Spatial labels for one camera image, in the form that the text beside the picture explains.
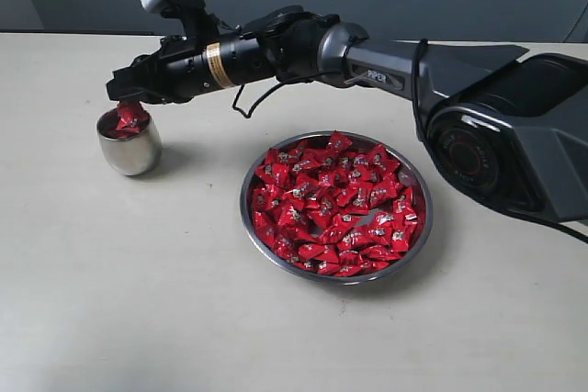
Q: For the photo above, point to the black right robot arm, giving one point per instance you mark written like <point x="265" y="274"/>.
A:
<point x="504" y="127"/>

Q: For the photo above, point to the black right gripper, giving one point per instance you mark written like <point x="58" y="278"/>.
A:
<point x="173" y="74"/>

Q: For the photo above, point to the red candy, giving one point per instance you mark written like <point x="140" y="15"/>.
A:
<point x="125" y="128"/>

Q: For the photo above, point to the red candy sticking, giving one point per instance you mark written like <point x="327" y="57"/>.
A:
<point x="131" y="109"/>

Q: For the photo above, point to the stainless steel plate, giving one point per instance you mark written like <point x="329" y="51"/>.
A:
<point x="423" y="207"/>

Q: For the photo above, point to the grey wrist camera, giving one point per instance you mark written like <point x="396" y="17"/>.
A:
<point x="175" y="9"/>

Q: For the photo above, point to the stainless steel cup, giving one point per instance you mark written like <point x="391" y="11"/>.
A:
<point x="135" y="153"/>

